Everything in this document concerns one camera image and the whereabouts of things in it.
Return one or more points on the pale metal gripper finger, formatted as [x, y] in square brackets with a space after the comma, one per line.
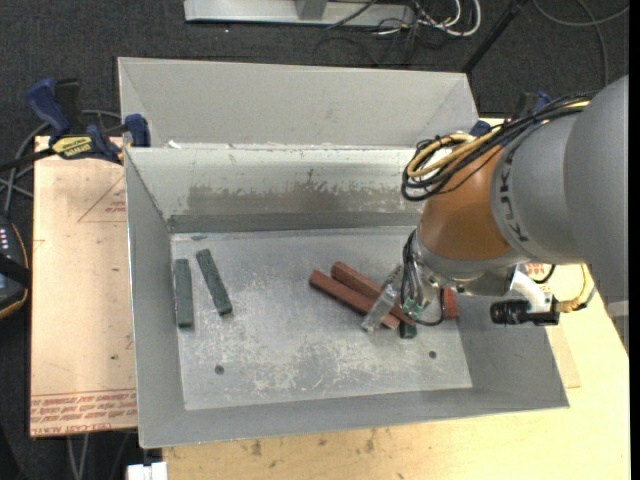
[384, 315]
[374, 310]

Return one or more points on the red-brown flat block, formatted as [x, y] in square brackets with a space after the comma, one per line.
[356, 279]
[451, 306]
[340, 292]

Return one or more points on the dark green flat block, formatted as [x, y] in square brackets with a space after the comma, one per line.
[214, 282]
[408, 331]
[184, 293]

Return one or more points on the grey metal bin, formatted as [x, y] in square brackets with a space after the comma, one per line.
[300, 318]

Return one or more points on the brown cardboard board red print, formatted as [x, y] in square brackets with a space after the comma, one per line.
[80, 288]

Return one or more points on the black cylinder on white bracket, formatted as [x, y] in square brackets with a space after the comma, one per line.
[515, 311]

